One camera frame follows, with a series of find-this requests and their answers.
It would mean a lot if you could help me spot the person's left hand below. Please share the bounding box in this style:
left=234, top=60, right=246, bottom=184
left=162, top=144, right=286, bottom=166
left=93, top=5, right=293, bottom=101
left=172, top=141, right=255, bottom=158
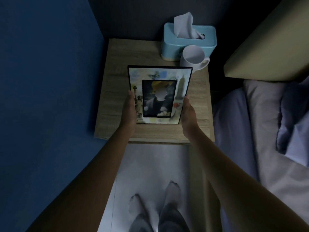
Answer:
left=120, top=90, right=138, bottom=135

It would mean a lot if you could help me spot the person's right hand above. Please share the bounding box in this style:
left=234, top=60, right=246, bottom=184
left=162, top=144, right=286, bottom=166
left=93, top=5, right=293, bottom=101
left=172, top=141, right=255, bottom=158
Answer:
left=181, top=95, right=202, bottom=139

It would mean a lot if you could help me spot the illustrated picture frame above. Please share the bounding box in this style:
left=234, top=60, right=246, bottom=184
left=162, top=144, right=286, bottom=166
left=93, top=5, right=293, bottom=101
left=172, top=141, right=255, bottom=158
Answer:
left=127, top=65, right=193, bottom=125

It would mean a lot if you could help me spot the person's right forearm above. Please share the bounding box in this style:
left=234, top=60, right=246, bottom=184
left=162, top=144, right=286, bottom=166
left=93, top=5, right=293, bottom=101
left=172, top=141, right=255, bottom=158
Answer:
left=187, top=131, right=309, bottom=232

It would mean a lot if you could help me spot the person's left forearm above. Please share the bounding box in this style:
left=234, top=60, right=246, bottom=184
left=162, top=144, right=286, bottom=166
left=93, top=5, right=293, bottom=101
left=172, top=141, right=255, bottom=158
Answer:
left=26, top=129, right=134, bottom=232

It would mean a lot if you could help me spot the wooden bedside table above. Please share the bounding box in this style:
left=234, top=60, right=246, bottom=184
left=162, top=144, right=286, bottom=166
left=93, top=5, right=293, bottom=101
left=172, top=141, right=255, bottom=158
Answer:
left=94, top=39, right=215, bottom=232

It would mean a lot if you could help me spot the white mug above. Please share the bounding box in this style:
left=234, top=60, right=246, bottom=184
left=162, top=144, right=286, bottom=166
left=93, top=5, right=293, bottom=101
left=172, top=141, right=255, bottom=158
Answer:
left=179, top=45, right=210, bottom=71

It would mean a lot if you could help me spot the light grey bed sheet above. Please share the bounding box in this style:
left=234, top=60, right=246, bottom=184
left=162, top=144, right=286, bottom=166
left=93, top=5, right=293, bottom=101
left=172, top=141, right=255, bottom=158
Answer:
left=212, top=87, right=309, bottom=232

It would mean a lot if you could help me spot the light blue tissue box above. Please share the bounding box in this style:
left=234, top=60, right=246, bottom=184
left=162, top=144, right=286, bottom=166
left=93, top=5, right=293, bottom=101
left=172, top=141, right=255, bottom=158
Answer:
left=161, top=23, right=218, bottom=61

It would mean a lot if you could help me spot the white tissue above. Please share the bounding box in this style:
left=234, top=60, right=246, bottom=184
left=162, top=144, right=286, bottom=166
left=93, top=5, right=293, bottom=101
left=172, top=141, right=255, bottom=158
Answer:
left=174, top=12, right=201, bottom=39

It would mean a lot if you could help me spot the grey pillow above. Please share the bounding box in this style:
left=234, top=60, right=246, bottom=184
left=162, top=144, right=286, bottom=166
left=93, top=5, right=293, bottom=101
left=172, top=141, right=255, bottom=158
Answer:
left=243, top=79, right=309, bottom=167

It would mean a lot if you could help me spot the beige padded headboard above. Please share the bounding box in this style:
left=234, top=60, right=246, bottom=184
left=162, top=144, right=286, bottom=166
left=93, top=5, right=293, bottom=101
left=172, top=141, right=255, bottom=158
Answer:
left=224, top=0, right=309, bottom=82

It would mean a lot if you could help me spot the person's right leg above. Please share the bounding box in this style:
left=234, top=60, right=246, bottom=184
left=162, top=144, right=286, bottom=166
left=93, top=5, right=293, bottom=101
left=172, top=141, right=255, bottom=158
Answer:
left=158, top=181, right=191, bottom=232

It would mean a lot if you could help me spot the person's leg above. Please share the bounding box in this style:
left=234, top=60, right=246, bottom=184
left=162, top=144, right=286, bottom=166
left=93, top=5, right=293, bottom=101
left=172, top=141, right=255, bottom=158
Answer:
left=128, top=194, right=155, bottom=232
left=158, top=181, right=191, bottom=232

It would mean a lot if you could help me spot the blue grey blanket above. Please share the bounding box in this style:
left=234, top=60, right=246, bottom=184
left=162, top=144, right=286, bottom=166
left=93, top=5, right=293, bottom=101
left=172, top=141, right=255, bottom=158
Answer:
left=276, top=77, right=309, bottom=160

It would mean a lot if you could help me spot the person's left leg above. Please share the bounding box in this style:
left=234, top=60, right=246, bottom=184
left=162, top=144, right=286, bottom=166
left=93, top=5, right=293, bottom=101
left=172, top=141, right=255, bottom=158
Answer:
left=128, top=194, right=155, bottom=232

